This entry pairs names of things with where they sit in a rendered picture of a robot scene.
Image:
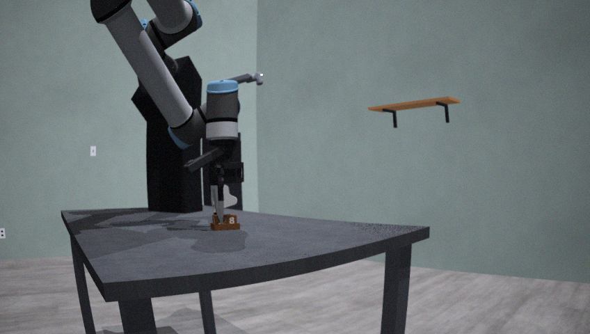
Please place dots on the orange number cube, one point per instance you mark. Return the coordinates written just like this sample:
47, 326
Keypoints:
216, 219
230, 218

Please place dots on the brown wooden tray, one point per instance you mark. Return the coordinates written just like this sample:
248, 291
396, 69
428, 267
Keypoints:
229, 226

